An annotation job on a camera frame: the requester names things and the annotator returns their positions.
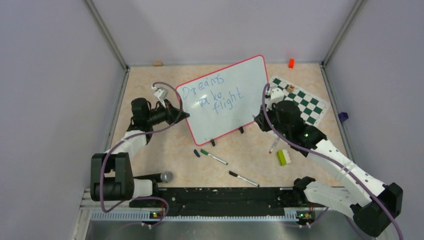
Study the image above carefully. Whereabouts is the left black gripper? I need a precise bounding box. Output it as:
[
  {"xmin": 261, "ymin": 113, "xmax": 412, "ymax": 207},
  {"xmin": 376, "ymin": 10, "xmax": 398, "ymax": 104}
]
[{"xmin": 146, "ymin": 99, "xmax": 189, "ymax": 126}]

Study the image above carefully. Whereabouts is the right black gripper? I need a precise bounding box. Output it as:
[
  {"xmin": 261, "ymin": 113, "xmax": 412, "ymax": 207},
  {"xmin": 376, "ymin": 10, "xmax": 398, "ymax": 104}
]
[{"xmin": 255, "ymin": 101, "xmax": 290, "ymax": 138}]

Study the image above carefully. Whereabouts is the white board with pink frame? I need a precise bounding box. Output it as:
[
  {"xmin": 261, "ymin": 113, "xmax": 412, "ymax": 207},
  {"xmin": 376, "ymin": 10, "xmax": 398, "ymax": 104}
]
[{"xmin": 176, "ymin": 55, "xmax": 269, "ymax": 146}]

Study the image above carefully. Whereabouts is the blue marker cap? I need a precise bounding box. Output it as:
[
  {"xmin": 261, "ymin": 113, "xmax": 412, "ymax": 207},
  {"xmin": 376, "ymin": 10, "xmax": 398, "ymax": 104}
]
[{"xmin": 193, "ymin": 149, "xmax": 201, "ymax": 158}]

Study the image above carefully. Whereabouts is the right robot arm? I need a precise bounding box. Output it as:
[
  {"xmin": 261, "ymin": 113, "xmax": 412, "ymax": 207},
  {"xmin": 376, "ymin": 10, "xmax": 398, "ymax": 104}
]
[{"xmin": 254, "ymin": 100, "xmax": 404, "ymax": 240}]

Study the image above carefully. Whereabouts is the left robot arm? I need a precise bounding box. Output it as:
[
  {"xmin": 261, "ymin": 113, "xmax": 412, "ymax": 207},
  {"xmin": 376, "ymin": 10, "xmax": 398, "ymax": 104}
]
[{"xmin": 90, "ymin": 98, "xmax": 190, "ymax": 207}]

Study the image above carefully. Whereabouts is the pink purple marker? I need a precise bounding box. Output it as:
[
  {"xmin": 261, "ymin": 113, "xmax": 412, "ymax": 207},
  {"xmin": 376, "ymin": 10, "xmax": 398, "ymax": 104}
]
[{"xmin": 268, "ymin": 137, "xmax": 280, "ymax": 154}]

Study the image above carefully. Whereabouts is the wooden cube chess piece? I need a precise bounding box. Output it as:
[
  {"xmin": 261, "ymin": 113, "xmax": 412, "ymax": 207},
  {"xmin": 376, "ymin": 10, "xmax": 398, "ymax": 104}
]
[{"xmin": 286, "ymin": 85, "xmax": 296, "ymax": 93}]

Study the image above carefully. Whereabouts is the green white toy brick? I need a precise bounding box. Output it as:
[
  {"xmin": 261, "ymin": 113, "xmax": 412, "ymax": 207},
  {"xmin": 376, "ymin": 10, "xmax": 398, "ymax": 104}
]
[{"xmin": 276, "ymin": 149, "xmax": 292, "ymax": 166}]

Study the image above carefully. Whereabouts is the green capped marker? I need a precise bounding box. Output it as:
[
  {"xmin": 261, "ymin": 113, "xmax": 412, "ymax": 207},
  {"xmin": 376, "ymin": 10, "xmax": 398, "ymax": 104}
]
[{"xmin": 200, "ymin": 149, "xmax": 229, "ymax": 165}]

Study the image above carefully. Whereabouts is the small cork piece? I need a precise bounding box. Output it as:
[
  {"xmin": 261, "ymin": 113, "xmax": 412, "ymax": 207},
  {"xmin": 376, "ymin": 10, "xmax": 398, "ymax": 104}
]
[{"xmin": 152, "ymin": 61, "xmax": 163, "ymax": 67}]

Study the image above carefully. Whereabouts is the green white chessboard mat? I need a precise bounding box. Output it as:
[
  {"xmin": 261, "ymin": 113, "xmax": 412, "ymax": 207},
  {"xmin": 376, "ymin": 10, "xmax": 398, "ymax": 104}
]
[{"xmin": 268, "ymin": 75, "xmax": 330, "ymax": 127}]

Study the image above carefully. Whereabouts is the black capped marker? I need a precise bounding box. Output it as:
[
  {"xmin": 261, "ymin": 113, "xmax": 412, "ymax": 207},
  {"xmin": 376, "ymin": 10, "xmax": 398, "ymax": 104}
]
[{"xmin": 228, "ymin": 170, "xmax": 260, "ymax": 188}]

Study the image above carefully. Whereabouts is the orange toy block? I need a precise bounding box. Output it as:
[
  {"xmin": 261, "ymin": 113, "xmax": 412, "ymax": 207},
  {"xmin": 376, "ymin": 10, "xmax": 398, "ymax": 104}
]
[{"xmin": 288, "ymin": 58, "xmax": 295, "ymax": 69}]

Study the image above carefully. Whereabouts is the purple toy block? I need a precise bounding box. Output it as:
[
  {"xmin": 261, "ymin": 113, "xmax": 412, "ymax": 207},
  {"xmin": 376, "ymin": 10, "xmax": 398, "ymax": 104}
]
[{"xmin": 338, "ymin": 112, "xmax": 349, "ymax": 123}]

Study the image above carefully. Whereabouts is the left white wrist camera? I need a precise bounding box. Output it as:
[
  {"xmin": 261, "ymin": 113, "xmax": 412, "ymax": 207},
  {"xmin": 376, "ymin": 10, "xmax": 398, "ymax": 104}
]
[{"xmin": 154, "ymin": 87, "xmax": 169, "ymax": 101}]

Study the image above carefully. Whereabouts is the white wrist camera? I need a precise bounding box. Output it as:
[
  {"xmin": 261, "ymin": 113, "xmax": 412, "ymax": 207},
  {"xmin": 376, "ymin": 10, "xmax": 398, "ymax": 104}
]
[
  {"xmin": 154, "ymin": 87, "xmax": 169, "ymax": 101},
  {"xmin": 268, "ymin": 87, "xmax": 285, "ymax": 106}
]

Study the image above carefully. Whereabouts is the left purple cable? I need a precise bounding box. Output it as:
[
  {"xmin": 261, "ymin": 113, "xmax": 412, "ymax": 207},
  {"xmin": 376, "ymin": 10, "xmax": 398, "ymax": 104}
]
[{"xmin": 99, "ymin": 81, "xmax": 184, "ymax": 229}]

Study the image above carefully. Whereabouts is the purple cable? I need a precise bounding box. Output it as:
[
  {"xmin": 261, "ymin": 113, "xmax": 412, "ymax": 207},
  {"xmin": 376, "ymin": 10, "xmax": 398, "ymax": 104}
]
[
  {"xmin": 99, "ymin": 81, "xmax": 184, "ymax": 229},
  {"xmin": 262, "ymin": 83, "xmax": 405, "ymax": 240}
]

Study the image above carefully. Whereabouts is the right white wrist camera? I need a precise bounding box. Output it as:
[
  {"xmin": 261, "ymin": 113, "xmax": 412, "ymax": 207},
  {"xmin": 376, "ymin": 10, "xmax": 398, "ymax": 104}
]
[{"xmin": 268, "ymin": 87, "xmax": 285, "ymax": 106}]

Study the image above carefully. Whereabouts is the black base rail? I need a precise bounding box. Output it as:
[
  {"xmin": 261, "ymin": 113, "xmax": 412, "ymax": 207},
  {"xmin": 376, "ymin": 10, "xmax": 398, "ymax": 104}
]
[{"xmin": 129, "ymin": 187, "xmax": 318, "ymax": 217}]

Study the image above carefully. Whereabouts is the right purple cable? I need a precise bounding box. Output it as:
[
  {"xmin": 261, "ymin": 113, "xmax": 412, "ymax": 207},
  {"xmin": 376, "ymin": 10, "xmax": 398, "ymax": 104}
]
[{"xmin": 262, "ymin": 83, "xmax": 405, "ymax": 240}]

